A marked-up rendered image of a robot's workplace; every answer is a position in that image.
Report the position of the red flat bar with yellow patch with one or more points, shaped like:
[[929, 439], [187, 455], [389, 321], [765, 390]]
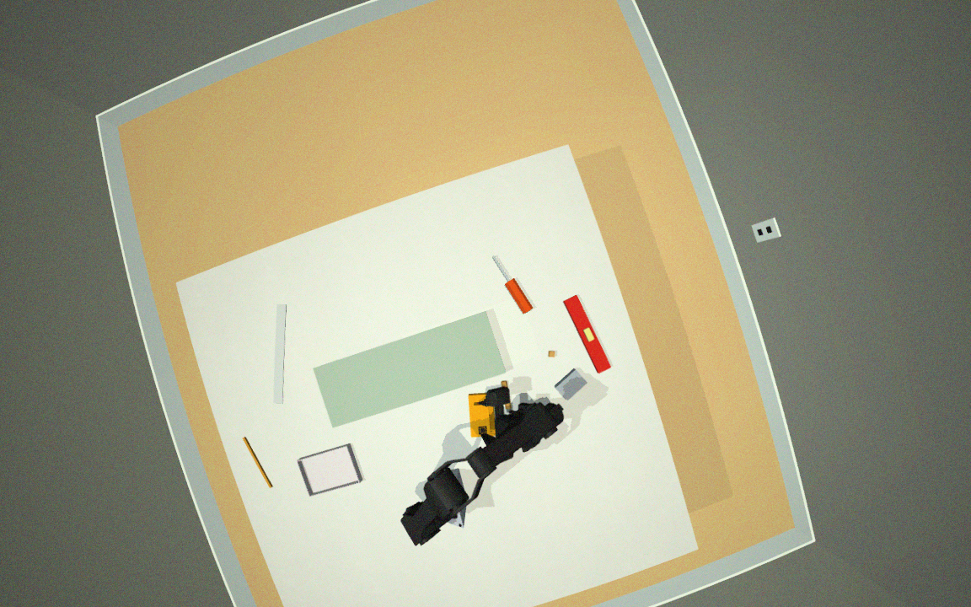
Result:
[[585, 331]]

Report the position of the awl with brown wooden handle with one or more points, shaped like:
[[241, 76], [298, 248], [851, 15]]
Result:
[[508, 406]]

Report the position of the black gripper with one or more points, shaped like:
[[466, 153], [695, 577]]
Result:
[[497, 398]]

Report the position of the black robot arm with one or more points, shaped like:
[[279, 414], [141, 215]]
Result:
[[444, 494]]

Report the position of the orange-handled awl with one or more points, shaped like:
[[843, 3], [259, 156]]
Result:
[[516, 292]]

